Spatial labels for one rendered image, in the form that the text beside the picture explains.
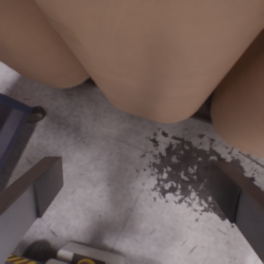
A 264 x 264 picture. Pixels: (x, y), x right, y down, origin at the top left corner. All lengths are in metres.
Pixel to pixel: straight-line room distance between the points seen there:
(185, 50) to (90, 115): 0.77
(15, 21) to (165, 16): 0.39
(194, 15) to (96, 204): 0.87
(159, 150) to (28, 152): 0.67
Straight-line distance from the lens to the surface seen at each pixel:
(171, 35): 0.25
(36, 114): 1.03
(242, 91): 0.52
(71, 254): 0.91
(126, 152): 0.92
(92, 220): 0.99
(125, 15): 0.25
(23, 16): 0.55
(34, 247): 0.98
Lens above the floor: 0.90
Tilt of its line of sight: 78 degrees down
